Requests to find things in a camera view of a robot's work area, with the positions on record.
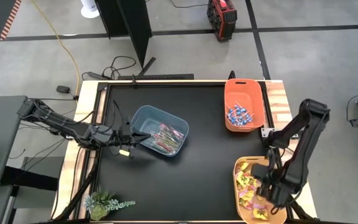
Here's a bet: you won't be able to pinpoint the black frame strut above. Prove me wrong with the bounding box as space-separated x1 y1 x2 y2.
286 198 313 222
53 161 98 222

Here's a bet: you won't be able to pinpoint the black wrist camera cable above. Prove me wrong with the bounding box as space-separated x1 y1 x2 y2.
112 99 127 131

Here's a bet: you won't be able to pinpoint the grey desk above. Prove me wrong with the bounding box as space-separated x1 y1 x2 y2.
0 95 29 191

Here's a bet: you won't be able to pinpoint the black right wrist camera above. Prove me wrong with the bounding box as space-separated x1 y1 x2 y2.
250 164 270 180

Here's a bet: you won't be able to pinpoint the red and black toolbox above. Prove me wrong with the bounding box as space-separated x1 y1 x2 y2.
206 0 238 42

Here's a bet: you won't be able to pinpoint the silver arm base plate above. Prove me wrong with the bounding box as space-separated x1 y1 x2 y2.
260 127 275 138

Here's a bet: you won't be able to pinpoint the blue-grey plastic bin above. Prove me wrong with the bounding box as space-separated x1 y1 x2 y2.
130 105 190 157

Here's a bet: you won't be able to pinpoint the yellow plastic bin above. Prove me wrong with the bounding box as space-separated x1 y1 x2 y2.
232 156 288 224

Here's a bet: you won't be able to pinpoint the artificial succulent plant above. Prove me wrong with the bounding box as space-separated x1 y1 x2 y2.
84 186 136 222

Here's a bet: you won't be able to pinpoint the black toolbox cable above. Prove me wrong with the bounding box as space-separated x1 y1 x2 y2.
169 0 209 9

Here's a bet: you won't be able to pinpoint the red licorice packet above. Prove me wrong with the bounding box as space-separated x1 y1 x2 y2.
160 123 185 141

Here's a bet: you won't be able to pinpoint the orange plastic bin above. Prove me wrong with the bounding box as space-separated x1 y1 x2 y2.
224 78 266 133

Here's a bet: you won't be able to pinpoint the black power strip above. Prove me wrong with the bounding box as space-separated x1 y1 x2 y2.
81 71 109 81

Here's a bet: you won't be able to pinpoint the black floor cable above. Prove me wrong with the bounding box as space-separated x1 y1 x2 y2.
101 55 137 80

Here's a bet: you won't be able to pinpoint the white fan base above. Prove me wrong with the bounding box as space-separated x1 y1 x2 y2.
80 0 101 19

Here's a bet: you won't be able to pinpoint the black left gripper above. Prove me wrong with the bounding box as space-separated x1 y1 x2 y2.
112 123 152 147

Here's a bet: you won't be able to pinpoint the yellow extension cable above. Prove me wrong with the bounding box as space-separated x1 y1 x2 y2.
30 0 82 96

